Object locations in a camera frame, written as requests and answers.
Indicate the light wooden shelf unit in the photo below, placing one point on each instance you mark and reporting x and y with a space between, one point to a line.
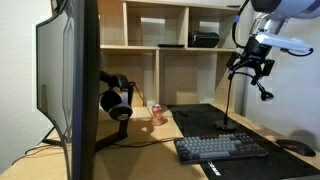
166 48

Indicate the red soda can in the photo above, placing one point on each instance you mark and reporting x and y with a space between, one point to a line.
157 115

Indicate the black monitor stand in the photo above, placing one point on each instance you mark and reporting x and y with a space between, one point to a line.
53 138

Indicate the black curved monitor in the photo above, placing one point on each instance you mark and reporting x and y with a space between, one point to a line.
71 90

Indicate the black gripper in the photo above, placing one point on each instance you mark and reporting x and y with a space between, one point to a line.
256 50

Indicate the black desk mat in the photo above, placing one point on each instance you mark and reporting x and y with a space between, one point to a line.
246 166

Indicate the black gooseneck desk lamp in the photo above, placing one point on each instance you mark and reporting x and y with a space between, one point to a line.
226 124

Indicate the grey mechanical keyboard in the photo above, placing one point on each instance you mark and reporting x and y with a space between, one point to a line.
218 146

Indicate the black over-ear headphones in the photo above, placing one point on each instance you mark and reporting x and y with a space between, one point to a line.
115 100

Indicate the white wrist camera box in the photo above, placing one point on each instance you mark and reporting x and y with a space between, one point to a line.
283 42

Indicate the black computer mouse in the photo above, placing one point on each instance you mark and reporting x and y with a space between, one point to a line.
296 146

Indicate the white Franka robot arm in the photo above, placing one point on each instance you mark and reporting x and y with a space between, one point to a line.
286 7

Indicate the black headphone stand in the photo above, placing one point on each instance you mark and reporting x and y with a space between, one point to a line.
116 133

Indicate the black box on shelf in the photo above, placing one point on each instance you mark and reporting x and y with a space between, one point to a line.
203 39

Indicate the flat black tray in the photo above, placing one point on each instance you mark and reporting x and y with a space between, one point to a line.
170 45

